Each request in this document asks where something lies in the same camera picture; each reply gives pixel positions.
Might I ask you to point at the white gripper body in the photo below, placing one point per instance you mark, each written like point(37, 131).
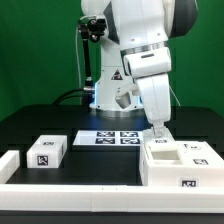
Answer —
point(155, 96)

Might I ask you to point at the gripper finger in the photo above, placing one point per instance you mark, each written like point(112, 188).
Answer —
point(159, 129)

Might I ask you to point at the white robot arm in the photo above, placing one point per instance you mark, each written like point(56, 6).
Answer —
point(135, 58)

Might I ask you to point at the white cabinet box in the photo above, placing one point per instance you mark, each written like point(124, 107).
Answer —
point(164, 169)

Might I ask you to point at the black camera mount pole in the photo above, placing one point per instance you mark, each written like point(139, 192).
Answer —
point(87, 50)

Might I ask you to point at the white marker base plate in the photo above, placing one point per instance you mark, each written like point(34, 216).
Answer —
point(107, 138)

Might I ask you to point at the white front fence rail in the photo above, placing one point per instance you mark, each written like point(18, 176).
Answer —
point(16, 197)

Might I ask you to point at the white block with marker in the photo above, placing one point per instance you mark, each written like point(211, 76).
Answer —
point(47, 152)

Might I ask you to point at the white left fence piece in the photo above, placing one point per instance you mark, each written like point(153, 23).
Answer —
point(9, 163)

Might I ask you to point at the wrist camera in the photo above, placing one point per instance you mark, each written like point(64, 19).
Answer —
point(124, 94)

